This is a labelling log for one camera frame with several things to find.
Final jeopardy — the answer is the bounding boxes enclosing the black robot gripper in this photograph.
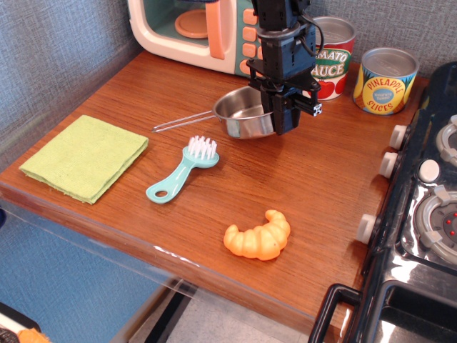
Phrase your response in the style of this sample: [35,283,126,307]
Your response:
[247,16,322,135]

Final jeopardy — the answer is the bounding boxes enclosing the small steel pot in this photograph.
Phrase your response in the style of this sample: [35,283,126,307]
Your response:
[152,86,276,139]

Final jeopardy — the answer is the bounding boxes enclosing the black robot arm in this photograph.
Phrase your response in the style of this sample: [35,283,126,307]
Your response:
[247,1,325,135]

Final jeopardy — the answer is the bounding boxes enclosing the teal dish brush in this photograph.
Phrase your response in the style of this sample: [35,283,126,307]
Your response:
[146,136,220,204]

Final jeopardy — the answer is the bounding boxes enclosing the tomato sauce can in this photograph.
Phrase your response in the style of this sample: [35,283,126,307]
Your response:
[311,16,356,101]

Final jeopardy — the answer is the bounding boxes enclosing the toy microwave oven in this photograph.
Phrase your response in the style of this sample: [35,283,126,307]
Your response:
[128,0,262,76]

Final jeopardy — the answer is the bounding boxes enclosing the pineapple slices can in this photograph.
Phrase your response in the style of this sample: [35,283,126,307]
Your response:
[353,47,419,116]

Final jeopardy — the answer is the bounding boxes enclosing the orange plastic croissant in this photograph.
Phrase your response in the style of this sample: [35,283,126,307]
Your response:
[223,209,291,261]

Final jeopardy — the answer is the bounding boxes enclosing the green folded cloth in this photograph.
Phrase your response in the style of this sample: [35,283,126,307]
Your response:
[19,115,149,204]

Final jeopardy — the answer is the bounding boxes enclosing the black toy stove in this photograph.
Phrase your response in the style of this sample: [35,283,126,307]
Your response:
[309,62,456,342]

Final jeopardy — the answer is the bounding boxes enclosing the orange fuzzy object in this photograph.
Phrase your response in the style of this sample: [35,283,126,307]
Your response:
[17,328,51,343]

